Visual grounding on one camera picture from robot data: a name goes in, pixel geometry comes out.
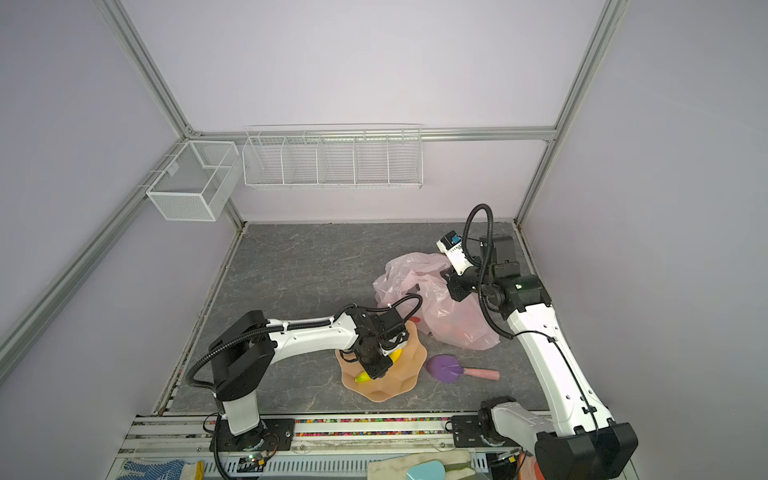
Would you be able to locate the long yellow banana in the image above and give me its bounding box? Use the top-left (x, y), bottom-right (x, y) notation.
top-left (355, 349), bottom-right (402, 383)

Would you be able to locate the pink plastic bag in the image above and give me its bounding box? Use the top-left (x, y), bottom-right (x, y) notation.
top-left (373, 252), bottom-right (500, 350)

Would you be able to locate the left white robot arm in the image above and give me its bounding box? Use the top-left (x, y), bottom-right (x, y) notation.
top-left (206, 304), bottom-right (410, 437)

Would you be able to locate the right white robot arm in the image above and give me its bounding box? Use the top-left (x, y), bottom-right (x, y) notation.
top-left (436, 231), bottom-right (639, 479)

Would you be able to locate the beige scalloped fruit bowl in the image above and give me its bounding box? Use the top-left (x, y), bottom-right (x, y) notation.
top-left (335, 321), bottom-right (427, 403)

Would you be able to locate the teal plastic object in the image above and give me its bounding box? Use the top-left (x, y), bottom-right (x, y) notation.
top-left (406, 460), bottom-right (447, 480)

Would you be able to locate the beige cloth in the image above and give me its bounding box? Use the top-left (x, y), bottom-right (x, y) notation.
top-left (367, 450), bottom-right (476, 480)

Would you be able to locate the orange rubber glove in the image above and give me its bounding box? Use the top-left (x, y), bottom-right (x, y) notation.
top-left (517, 457), bottom-right (544, 480)

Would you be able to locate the small white mesh basket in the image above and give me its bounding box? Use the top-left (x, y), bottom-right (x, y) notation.
top-left (147, 140), bottom-right (243, 222)

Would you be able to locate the blue white knit glove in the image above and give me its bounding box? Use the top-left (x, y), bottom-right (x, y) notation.
top-left (118, 460), bottom-right (187, 480)

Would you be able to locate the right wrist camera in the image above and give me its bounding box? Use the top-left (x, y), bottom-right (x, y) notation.
top-left (436, 230), bottom-right (474, 276)

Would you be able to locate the purple scoop pink handle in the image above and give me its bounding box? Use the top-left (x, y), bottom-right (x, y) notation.
top-left (424, 354), bottom-right (501, 383)

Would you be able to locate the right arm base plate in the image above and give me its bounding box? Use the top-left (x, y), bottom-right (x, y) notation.
top-left (445, 413), bottom-right (519, 448)

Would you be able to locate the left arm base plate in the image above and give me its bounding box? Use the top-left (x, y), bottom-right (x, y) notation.
top-left (209, 418), bottom-right (295, 453)

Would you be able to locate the long white wire basket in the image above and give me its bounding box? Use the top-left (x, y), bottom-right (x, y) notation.
top-left (241, 123), bottom-right (424, 189)

